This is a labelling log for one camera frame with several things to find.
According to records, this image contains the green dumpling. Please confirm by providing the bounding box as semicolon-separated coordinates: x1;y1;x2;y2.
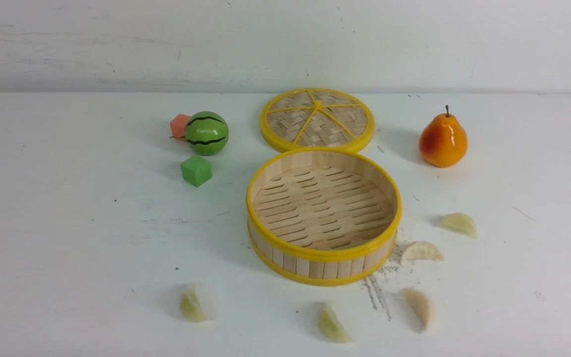
179;283;209;323
318;303;352;344

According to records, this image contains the woven bamboo steamer lid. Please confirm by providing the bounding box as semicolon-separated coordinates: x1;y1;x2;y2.
260;88;375;152

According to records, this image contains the orange foam cube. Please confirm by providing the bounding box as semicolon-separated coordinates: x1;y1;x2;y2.
170;114;192;142

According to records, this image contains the bamboo steamer tray yellow rim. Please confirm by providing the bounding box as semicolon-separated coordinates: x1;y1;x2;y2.
245;147;402;286

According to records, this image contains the pale dumpling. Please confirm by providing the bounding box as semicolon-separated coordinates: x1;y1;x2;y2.
437;212;478;239

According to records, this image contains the white dumpling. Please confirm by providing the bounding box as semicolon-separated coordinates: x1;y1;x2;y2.
400;241;445;265
399;288;437;333

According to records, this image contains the green toy watermelon ball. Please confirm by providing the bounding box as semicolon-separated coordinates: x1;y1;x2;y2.
184;111;229;156

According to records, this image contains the orange toy pear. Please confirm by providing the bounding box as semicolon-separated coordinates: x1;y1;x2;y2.
418;105;468;169

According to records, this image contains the green foam cube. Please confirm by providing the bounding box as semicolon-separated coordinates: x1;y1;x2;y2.
181;155;213;187

